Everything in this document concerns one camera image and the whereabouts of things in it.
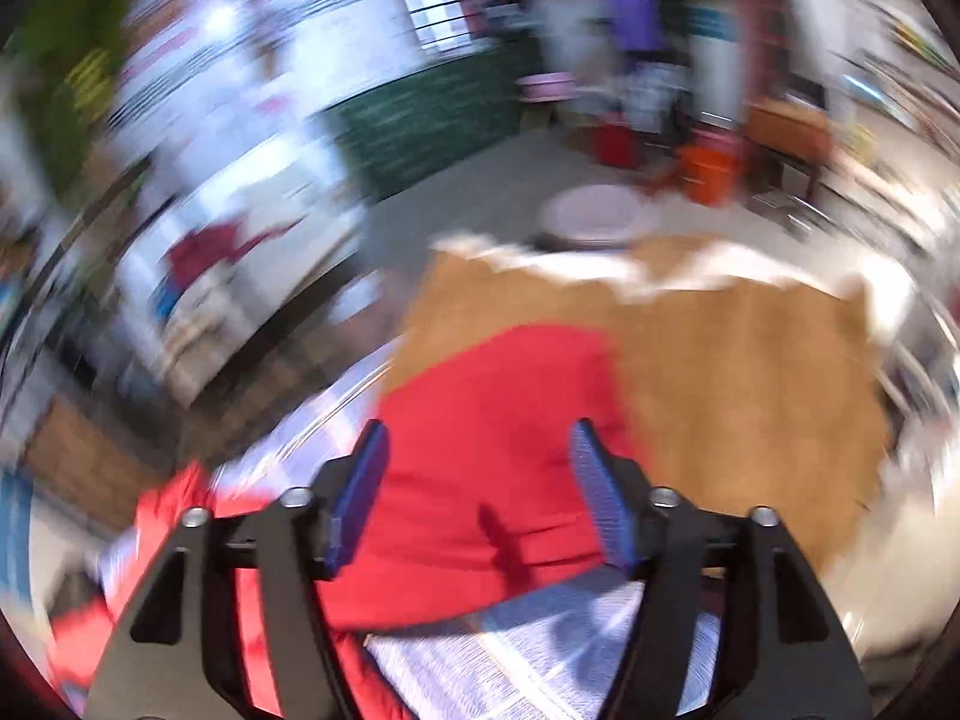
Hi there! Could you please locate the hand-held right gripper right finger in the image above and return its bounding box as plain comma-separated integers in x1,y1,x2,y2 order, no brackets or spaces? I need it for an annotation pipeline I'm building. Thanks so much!
568,418,875,720

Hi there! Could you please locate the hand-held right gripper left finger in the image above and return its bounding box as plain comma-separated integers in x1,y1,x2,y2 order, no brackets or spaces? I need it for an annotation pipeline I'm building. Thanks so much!
86,418,395,720

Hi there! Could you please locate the red jacket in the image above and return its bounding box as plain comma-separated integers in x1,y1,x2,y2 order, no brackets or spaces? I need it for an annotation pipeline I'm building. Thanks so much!
49,324,646,720

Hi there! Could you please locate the brown blanket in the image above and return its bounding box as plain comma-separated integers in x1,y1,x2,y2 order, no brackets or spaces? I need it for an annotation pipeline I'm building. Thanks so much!
382,236,893,578

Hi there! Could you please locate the white basin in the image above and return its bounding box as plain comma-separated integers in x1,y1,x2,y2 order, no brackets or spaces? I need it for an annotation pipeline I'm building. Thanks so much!
540,184,662,242

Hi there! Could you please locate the dark red cloth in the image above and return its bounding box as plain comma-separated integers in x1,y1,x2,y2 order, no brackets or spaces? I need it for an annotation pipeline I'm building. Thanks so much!
161,221,302,287

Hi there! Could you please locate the orange bucket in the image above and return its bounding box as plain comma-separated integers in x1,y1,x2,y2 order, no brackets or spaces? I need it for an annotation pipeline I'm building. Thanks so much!
675,131,737,205

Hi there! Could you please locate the red bucket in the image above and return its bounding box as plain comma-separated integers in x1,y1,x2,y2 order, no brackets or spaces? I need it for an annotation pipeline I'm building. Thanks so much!
592,116,646,170

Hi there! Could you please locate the green cabinet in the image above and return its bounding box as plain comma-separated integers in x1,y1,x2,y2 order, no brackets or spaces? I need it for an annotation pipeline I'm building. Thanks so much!
322,37,542,200

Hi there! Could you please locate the wooden table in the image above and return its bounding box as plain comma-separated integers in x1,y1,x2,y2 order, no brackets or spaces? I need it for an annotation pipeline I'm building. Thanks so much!
746,97,835,190

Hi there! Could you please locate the purple cloth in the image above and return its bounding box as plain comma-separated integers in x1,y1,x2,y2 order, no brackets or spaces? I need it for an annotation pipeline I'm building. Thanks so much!
604,0,665,55

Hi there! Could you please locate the green leafy plant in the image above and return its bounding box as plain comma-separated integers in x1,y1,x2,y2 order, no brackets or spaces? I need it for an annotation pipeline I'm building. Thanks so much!
6,0,155,196

